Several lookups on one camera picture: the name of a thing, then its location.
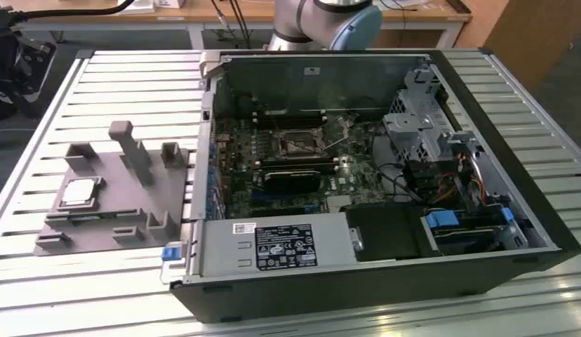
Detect silver CPU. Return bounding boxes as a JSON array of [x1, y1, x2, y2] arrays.
[[60, 178, 102, 209]]

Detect black RAM slot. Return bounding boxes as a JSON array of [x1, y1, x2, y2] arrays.
[[260, 159, 340, 167], [260, 164, 340, 174]]

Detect CPU socket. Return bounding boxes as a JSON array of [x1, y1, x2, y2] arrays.
[[272, 128, 329, 159]]

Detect black expansion card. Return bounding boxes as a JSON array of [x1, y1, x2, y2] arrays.
[[264, 169, 323, 194]]

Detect green motherboard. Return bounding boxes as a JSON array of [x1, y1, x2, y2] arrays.
[[210, 115, 392, 220]]

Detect metal socket cover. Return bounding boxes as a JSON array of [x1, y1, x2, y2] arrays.
[[328, 116, 357, 142]]

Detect silver power supply unit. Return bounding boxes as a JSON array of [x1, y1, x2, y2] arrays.
[[197, 219, 359, 277]]

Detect silver disk bay cage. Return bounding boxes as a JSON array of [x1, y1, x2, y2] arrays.
[[383, 66, 461, 166]]

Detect beige case latch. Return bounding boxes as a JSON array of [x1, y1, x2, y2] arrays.
[[198, 51, 225, 79]]

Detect blue case latch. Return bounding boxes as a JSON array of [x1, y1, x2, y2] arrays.
[[162, 245, 185, 263]]

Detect blue disk carrier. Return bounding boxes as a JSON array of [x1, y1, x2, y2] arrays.
[[427, 209, 461, 232]]

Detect grey parts rack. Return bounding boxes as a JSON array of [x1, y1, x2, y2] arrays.
[[33, 120, 196, 258]]

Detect black PC case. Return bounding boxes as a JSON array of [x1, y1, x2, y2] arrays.
[[169, 48, 581, 324]]

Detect green RAM stick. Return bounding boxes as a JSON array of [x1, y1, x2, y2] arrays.
[[61, 210, 144, 223]]

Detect wooden desk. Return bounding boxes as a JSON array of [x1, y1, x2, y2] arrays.
[[0, 0, 475, 51]]

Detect wooden cabinet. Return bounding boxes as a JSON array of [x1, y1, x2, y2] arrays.
[[477, 0, 581, 93]]

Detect black floor equipment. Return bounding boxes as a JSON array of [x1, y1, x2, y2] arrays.
[[0, 0, 60, 122]]

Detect orange and yellow wires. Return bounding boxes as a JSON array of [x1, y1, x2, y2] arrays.
[[435, 150, 489, 205]]

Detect thick black cable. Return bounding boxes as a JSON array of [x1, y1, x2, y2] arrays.
[[18, 0, 138, 19]]

